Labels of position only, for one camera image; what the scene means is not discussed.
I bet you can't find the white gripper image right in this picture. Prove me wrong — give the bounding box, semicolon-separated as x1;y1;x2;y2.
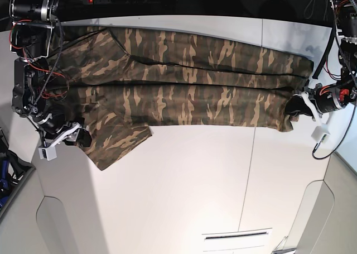
285;92;330;126

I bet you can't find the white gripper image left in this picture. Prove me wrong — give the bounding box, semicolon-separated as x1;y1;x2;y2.
41;122;92;148

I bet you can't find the camouflage T-shirt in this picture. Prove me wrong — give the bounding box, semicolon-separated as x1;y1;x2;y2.
47;26;313;170

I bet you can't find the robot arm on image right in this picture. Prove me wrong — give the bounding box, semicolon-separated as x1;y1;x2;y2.
285;0;356;118

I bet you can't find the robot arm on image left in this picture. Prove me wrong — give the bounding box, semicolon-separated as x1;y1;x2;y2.
9;0;91;147

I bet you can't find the blue and black items bin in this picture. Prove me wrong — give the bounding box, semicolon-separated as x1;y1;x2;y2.
1;128;35;217

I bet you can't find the white camera box image left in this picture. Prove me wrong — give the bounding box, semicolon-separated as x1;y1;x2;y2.
38;146;57;161

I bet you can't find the white camera box image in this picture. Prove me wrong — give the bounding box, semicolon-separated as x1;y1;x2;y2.
38;146;57;161
311;124;330;143

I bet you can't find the white camera box image right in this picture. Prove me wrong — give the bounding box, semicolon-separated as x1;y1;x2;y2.
311;124;330;143

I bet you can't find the thin grey cables background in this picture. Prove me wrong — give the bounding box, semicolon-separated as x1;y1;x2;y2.
303;0;330;23

